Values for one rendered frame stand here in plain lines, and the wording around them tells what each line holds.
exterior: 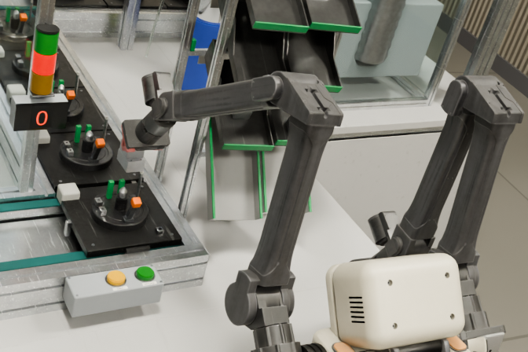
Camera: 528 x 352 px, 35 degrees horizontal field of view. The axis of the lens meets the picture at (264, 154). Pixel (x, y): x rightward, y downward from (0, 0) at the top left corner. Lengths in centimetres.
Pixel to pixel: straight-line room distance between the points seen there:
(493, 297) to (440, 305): 249
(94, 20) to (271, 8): 134
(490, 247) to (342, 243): 202
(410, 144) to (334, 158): 36
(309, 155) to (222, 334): 72
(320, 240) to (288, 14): 73
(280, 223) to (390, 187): 194
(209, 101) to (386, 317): 53
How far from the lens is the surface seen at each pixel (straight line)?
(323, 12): 197
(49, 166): 220
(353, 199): 325
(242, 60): 197
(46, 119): 195
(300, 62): 205
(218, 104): 156
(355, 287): 143
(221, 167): 211
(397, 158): 325
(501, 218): 458
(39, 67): 189
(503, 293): 403
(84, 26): 314
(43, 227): 208
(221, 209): 209
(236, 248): 223
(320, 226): 241
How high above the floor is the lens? 220
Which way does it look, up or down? 30 degrees down
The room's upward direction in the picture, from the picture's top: 16 degrees clockwise
